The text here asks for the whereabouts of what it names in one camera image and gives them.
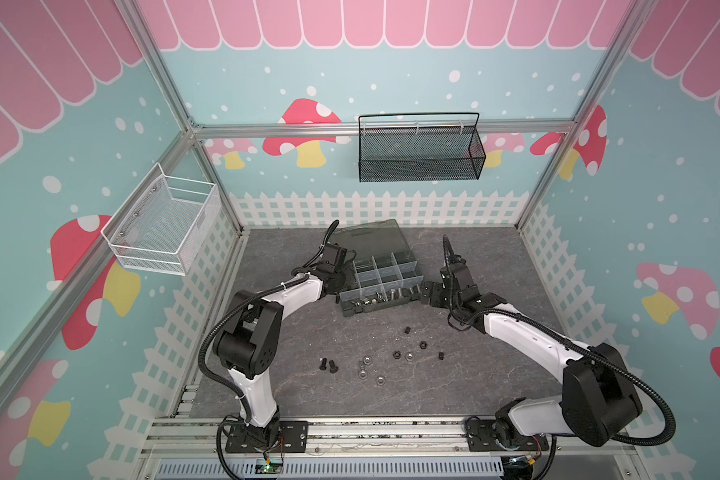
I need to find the green transparent compartment organizer box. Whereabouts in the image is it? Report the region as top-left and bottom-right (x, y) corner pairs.
(331, 219), (424, 318)

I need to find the white wire mesh basket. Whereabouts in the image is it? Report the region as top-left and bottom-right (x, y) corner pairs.
(101, 164), (221, 276)

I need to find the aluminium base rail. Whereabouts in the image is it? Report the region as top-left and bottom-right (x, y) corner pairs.
(131, 416), (649, 479)

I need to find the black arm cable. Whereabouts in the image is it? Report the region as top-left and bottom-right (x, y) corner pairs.
(441, 233), (677, 447)
(197, 219), (341, 424)

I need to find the black wire mesh basket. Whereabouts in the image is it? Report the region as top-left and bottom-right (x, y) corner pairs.
(357, 112), (487, 183)

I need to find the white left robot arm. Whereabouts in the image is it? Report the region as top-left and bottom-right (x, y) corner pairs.
(210, 243), (348, 429)

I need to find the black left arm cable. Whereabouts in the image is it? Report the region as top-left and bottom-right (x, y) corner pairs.
(197, 219), (341, 424)

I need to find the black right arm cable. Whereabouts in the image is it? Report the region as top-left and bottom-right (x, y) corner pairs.
(441, 233), (677, 447)

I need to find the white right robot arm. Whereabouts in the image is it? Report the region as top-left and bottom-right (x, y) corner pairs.
(422, 265), (643, 450)

